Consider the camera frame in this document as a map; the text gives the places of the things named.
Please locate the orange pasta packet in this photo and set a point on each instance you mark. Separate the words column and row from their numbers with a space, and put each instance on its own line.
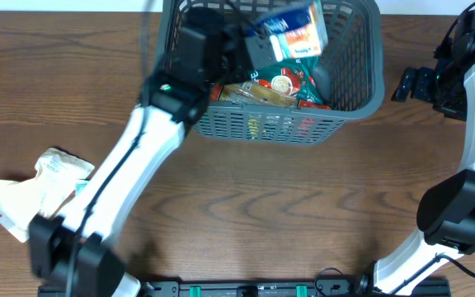
column 251, row 93

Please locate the grey plastic basket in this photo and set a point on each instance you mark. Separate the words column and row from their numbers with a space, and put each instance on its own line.
column 348, row 75

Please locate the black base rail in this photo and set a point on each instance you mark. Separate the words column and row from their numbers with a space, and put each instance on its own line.
column 329, row 285

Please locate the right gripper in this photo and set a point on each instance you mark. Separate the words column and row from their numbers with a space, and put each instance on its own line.
column 420, row 83

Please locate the green Nescafe coffee bag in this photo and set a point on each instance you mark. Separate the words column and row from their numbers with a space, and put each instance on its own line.
column 291, row 77

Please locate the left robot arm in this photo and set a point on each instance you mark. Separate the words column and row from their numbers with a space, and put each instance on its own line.
column 73, row 250

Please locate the white paper pouch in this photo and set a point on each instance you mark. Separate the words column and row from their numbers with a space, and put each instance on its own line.
column 57, row 174

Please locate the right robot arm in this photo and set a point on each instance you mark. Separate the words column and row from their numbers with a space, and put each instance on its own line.
column 445, row 219

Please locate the colourful tissue pack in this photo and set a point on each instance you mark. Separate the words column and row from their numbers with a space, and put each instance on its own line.
column 295, row 31

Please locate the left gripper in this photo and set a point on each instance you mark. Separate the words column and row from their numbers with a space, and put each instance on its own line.
column 237, row 35

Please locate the small teal sachet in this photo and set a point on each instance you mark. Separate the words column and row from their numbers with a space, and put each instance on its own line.
column 80, row 186

